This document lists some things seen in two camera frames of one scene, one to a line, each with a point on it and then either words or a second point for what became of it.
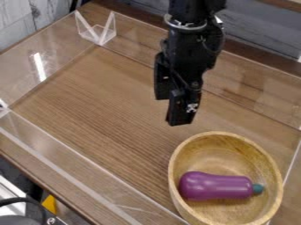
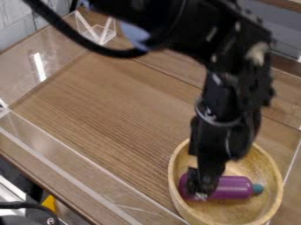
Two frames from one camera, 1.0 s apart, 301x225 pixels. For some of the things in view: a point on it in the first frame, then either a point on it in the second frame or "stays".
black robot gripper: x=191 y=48 to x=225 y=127
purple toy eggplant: x=198 y=186 stays
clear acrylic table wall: x=95 y=196 stays
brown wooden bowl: x=225 y=153 stays
